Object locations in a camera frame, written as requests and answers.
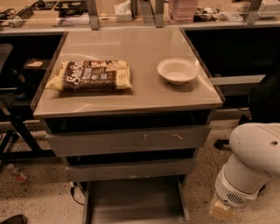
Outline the grey drawer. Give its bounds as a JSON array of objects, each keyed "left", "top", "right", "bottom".
[
  {"left": 82, "top": 177, "right": 190, "bottom": 224},
  {"left": 66, "top": 158, "right": 195, "bottom": 182},
  {"left": 46, "top": 125, "right": 210, "bottom": 157}
]

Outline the grey top drawer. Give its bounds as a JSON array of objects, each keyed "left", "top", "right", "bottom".
[{"left": 46, "top": 125, "right": 210, "bottom": 157}]

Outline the long background workbench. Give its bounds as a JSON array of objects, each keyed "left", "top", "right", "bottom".
[{"left": 1, "top": 0, "right": 280, "bottom": 32}]

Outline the white paper bowl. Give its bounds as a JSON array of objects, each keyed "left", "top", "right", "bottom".
[{"left": 157, "top": 58, "right": 199, "bottom": 85}]

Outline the pink plastic basket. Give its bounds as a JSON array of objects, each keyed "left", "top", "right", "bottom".
[{"left": 168, "top": 0, "right": 198, "bottom": 24}]

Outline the grey bottom drawer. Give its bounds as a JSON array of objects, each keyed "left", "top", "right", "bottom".
[{"left": 82, "top": 177, "right": 190, "bottom": 224}]

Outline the brown seaweed snack bag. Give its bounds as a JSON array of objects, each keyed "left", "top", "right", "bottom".
[{"left": 45, "top": 60, "right": 132, "bottom": 92}]

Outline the white tissue box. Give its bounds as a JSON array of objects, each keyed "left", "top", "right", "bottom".
[{"left": 115, "top": 0, "right": 132, "bottom": 22}]

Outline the grey middle drawer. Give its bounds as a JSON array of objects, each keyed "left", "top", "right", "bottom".
[{"left": 66, "top": 158, "right": 195, "bottom": 182}]

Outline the black desk frame left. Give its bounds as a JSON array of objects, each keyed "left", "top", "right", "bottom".
[{"left": 0, "top": 43, "right": 56, "bottom": 165}]

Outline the black power cable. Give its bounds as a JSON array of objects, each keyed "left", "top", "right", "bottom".
[{"left": 69, "top": 182, "right": 86, "bottom": 207}]

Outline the grey drawer cabinet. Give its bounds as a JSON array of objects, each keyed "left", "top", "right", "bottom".
[{"left": 32, "top": 28, "right": 223, "bottom": 224}]

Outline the plastic bottle on floor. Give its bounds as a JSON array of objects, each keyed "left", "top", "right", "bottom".
[{"left": 7, "top": 164, "right": 27, "bottom": 183}]

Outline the black office chair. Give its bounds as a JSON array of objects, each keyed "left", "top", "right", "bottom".
[{"left": 213, "top": 69, "right": 280, "bottom": 150}]

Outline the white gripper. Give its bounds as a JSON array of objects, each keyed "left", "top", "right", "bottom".
[{"left": 209, "top": 169, "right": 258, "bottom": 220}]

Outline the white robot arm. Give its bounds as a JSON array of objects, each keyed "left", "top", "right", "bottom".
[{"left": 209, "top": 122, "right": 280, "bottom": 220}]

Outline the brown shoe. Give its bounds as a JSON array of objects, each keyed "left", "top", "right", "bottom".
[{"left": 0, "top": 214, "right": 26, "bottom": 224}]

